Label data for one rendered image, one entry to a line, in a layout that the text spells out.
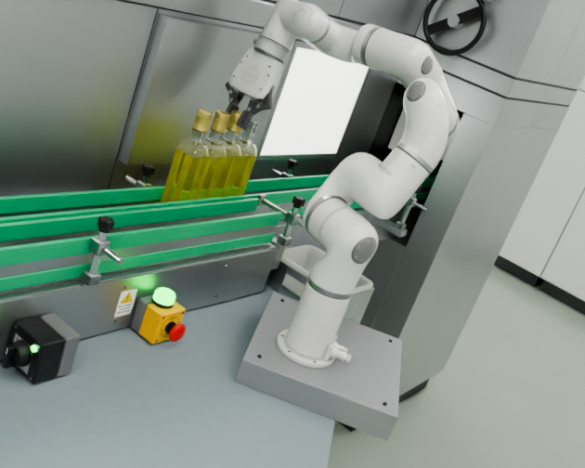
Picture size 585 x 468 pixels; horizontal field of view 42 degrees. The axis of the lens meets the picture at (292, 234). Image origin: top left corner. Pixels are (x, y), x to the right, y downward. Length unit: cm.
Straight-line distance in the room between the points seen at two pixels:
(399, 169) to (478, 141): 109
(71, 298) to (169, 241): 25
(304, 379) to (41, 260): 54
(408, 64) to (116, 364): 80
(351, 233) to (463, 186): 115
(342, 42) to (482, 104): 86
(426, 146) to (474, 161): 108
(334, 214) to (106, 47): 58
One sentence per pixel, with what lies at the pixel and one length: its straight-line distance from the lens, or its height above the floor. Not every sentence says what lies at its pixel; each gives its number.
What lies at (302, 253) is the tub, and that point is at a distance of 204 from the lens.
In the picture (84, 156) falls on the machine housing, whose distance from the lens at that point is 172.
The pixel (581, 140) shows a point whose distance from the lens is 527.
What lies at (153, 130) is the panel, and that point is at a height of 107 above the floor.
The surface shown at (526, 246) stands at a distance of 541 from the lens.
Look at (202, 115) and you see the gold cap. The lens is 167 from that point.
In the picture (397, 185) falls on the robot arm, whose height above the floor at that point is 121.
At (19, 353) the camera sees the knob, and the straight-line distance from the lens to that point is 135.
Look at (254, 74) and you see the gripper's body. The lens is 175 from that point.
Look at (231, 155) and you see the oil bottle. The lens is 177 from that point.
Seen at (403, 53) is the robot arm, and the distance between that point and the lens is 157.
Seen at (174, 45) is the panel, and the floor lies 126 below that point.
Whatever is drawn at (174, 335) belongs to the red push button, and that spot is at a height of 79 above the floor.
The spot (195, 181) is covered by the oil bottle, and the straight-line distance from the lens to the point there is 172.
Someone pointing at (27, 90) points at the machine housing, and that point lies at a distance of 157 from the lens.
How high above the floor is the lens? 155
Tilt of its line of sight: 20 degrees down
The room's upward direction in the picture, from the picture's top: 20 degrees clockwise
